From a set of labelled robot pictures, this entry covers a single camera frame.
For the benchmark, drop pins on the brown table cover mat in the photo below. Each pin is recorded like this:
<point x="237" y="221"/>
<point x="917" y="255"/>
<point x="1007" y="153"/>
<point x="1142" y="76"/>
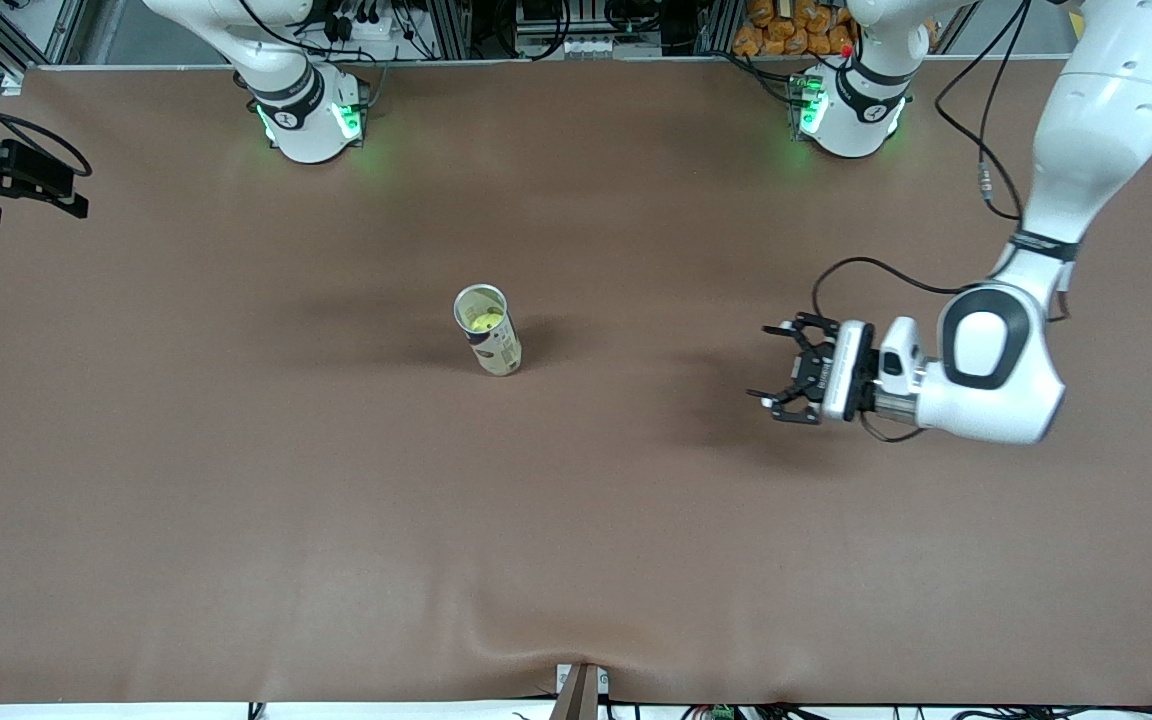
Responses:
<point x="536" y="520"/>

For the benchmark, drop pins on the white tennis ball can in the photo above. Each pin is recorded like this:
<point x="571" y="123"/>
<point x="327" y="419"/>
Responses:
<point x="498" y="352"/>

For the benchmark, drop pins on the yellow-green tennis ball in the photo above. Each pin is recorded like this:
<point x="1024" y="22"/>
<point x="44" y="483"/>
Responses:
<point x="486" y="322"/>

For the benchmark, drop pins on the grey metal table clamp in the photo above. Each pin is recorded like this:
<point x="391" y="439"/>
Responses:
<point x="579" y="695"/>

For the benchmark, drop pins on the green connector plug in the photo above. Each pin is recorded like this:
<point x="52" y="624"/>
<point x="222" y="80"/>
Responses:
<point x="721" y="713"/>

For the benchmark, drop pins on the orange packaged goods pile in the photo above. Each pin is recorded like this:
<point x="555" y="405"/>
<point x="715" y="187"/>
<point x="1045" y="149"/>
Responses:
<point x="776" y="35"/>

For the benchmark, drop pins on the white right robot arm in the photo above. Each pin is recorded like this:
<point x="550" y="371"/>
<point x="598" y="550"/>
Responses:
<point x="306" y="130"/>

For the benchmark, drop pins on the white power strip with plugs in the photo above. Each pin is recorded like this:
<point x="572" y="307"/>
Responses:
<point x="361" y="28"/>

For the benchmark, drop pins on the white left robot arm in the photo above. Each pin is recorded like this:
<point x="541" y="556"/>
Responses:
<point x="1096" y="130"/>

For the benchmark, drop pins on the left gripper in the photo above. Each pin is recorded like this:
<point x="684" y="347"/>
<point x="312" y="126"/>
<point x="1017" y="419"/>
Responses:
<point x="818" y="371"/>

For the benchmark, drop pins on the white terminal block strip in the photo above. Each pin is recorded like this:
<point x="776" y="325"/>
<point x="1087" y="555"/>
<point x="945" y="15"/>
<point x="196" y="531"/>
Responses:
<point x="606" y="45"/>

